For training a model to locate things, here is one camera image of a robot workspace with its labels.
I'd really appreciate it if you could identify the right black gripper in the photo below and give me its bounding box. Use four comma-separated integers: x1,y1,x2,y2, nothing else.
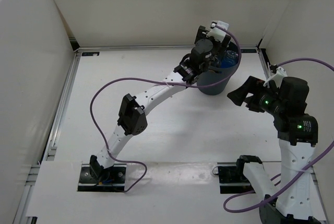
226,76,284,116

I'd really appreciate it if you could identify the blue label plastic bottle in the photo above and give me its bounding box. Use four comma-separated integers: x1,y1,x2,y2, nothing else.
220,50,238,68

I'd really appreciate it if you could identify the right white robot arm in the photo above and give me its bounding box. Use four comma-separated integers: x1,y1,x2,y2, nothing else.
228,76,319,223

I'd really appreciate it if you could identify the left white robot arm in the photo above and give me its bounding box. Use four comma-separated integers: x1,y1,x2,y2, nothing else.
89,21,231,182

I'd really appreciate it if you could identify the dark blue waste bin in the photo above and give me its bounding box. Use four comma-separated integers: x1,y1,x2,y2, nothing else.
196,42,238,96

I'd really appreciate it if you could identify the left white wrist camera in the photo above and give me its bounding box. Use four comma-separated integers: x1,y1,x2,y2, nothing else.
207,20,229,43

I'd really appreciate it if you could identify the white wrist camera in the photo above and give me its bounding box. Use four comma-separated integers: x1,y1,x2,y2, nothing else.
207,20,229,43
264,64,288,88

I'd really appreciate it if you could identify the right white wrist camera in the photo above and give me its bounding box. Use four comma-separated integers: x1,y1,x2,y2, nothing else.
264,64,288,88

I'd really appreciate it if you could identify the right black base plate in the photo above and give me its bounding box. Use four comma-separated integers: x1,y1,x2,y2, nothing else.
212,166,253,194

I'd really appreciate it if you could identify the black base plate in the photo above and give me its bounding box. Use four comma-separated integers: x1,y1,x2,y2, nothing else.
77,163,127,193
212,166,253,194

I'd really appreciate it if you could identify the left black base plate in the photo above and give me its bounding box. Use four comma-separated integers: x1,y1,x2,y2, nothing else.
77,163,127,193

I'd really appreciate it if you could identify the left aluminium frame rail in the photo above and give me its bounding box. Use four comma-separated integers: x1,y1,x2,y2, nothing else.
39,50,80,164

